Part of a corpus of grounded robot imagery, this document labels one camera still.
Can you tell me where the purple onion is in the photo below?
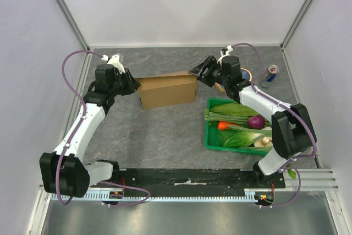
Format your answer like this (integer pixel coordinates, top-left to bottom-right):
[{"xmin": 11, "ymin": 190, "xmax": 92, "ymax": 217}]
[{"xmin": 247, "ymin": 116, "xmax": 266, "ymax": 130}]

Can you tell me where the aluminium front rail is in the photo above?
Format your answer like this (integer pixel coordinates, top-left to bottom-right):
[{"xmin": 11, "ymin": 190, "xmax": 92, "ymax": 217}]
[{"xmin": 38, "ymin": 167, "xmax": 340, "ymax": 192}]

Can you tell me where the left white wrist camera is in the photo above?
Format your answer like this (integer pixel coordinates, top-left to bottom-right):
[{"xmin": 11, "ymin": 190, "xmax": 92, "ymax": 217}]
[{"xmin": 101, "ymin": 53, "xmax": 125, "ymax": 74}]

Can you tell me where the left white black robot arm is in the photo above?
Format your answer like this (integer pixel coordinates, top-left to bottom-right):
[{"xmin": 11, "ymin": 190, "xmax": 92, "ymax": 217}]
[{"xmin": 39, "ymin": 63, "xmax": 140, "ymax": 198}]

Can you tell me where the blue silver drink can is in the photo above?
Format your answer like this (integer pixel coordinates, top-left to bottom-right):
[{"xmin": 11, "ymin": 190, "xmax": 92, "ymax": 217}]
[{"xmin": 260, "ymin": 64, "xmax": 279, "ymax": 88}]

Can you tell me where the brown cardboard box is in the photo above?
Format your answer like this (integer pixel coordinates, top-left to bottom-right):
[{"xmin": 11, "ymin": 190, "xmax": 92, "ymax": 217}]
[{"xmin": 137, "ymin": 72, "xmax": 197, "ymax": 110}]

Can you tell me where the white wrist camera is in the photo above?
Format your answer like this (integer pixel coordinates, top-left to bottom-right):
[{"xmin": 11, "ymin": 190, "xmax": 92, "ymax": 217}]
[
  {"xmin": 217, "ymin": 45, "xmax": 233, "ymax": 65},
  {"xmin": 101, "ymin": 53, "xmax": 125, "ymax": 74}
]

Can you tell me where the aluminium frame post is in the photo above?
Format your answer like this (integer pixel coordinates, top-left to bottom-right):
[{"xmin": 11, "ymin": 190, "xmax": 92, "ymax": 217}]
[
  {"xmin": 280, "ymin": 0, "xmax": 314, "ymax": 52},
  {"xmin": 54, "ymin": 0, "xmax": 90, "ymax": 50}
]

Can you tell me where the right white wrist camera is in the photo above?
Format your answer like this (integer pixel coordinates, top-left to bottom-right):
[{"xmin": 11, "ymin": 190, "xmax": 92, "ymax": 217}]
[{"xmin": 217, "ymin": 45, "xmax": 233, "ymax": 65}]

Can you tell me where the leafy green vegetable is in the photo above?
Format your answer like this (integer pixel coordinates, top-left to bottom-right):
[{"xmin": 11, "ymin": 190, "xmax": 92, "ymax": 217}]
[{"xmin": 210, "ymin": 101, "xmax": 273, "ymax": 152}]

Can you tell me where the left aluminium frame post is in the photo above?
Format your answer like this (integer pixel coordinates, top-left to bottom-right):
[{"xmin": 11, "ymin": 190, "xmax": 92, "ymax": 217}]
[{"xmin": 54, "ymin": 0, "xmax": 90, "ymax": 50}]

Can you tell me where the grey slotted cable duct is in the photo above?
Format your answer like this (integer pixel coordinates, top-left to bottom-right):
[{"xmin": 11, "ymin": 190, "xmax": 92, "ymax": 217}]
[{"xmin": 51, "ymin": 189, "xmax": 276, "ymax": 201}]

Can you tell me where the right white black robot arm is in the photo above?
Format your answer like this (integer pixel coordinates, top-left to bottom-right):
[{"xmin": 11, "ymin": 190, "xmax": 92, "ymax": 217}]
[{"xmin": 190, "ymin": 55, "xmax": 317, "ymax": 188}]

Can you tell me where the orange blue rectangular box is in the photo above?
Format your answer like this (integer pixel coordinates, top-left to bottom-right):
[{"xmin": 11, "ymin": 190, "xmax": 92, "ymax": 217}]
[{"xmin": 214, "ymin": 83, "xmax": 226, "ymax": 92}]

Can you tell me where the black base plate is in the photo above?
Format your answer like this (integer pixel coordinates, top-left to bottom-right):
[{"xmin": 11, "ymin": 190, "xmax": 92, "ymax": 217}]
[{"xmin": 108, "ymin": 168, "xmax": 285, "ymax": 190}]

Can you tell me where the orange carrot piece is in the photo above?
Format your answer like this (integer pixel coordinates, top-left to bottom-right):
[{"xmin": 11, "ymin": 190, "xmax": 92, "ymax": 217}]
[{"xmin": 217, "ymin": 121, "xmax": 235, "ymax": 130}]

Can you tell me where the beige mushroom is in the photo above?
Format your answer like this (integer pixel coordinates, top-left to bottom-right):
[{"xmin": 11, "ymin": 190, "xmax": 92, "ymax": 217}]
[{"xmin": 254, "ymin": 127, "xmax": 273, "ymax": 148}]

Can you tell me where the green bean bundle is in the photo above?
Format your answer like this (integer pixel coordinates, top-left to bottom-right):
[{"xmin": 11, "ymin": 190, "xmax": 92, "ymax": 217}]
[{"xmin": 204, "ymin": 109, "xmax": 249, "ymax": 128}]

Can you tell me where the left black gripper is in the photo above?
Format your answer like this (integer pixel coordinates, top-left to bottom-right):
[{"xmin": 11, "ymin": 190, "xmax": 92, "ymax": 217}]
[{"xmin": 109, "ymin": 68, "xmax": 141, "ymax": 96}]

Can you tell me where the green plastic tray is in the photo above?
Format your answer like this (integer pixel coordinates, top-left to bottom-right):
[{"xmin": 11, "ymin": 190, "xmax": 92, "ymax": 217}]
[{"xmin": 205, "ymin": 97, "xmax": 295, "ymax": 156}]

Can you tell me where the right aluminium frame post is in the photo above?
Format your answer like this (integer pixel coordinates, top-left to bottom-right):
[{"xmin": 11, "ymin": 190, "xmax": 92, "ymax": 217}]
[{"xmin": 280, "ymin": 0, "xmax": 314, "ymax": 52}]

